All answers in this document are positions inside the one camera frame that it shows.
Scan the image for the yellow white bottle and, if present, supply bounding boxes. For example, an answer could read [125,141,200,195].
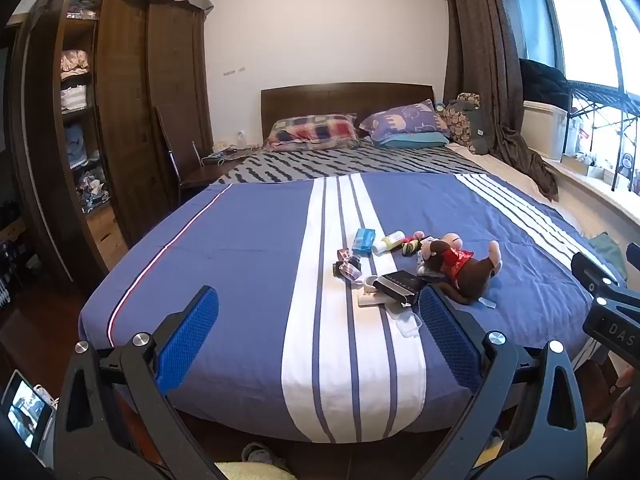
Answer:
[372,231,406,255]

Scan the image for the black roll with pink ribbon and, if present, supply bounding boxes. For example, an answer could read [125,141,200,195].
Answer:
[334,248,365,283]

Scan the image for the clear plastic package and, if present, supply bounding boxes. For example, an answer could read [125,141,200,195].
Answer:
[387,302,423,337]

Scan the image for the pink folded clothes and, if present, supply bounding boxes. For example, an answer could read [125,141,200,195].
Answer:
[60,50,91,81]

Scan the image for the brown curtain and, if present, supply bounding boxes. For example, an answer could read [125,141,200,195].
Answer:
[437,0,560,203]

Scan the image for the dark wooden headboard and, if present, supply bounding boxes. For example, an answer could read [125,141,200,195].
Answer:
[260,82,435,148]

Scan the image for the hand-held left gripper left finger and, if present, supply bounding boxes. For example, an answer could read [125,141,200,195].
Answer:
[52,285,226,480]

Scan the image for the charging cable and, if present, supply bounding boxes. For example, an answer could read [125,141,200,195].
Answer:
[201,147,251,167]

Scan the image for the brown patterned cushion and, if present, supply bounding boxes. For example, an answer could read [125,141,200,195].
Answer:
[440,92,482,153]

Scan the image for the white storage box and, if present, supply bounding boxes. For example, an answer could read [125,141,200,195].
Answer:
[522,100,570,162]

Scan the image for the dark wooden wardrobe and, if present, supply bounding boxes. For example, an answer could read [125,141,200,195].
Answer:
[7,0,213,291]

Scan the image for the purple printed pillow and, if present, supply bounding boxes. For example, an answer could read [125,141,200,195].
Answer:
[359,99,451,137]

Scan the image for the grey zigzag patterned sheet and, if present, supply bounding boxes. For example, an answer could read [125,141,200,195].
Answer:
[215,140,493,186]

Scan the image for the white fabric basket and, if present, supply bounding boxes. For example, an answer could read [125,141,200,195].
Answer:
[61,85,88,112]

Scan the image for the wooden chair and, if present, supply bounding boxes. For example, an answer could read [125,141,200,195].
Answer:
[156,106,261,206]

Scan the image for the blue folded clothes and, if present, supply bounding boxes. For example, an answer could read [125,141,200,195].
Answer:
[64,125,91,168]

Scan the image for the brown plush monkey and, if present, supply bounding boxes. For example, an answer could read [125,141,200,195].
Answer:
[417,232,502,303]

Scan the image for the small multicoloured toy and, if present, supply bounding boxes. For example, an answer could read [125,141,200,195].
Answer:
[401,232,426,257]

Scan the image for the green cloth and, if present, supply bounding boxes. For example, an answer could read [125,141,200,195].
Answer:
[589,232,628,281]

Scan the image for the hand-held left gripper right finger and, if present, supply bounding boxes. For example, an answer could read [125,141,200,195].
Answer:
[417,285,588,480]

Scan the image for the grey slipper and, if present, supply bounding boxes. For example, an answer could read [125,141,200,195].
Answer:
[241,441,292,471]

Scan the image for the blue tissue packet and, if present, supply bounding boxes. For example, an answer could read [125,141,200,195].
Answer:
[351,228,377,256]

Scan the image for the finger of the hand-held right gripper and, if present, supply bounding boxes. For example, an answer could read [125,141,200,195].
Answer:
[625,242,640,286]
[571,252,626,301]

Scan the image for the black jacket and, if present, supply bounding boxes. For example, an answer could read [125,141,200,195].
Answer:
[519,58,571,111]

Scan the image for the grey green bag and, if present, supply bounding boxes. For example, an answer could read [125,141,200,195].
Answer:
[467,102,496,156]

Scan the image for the phone with lit screen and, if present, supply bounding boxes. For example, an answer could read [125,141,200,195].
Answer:
[0,370,56,461]

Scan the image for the black rectangular box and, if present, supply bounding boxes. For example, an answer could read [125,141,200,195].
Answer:
[374,270,426,307]

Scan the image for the blue white striped blanket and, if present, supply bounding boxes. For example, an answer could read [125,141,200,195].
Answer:
[79,172,621,443]

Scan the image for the red blue plaid pillow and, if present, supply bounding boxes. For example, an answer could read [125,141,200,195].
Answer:
[264,114,361,152]

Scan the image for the teal pillow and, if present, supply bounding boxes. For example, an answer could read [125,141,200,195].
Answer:
[364,130,451,149]

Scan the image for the black metal wire rack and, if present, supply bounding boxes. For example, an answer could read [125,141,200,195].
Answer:
[565,80,640,193]

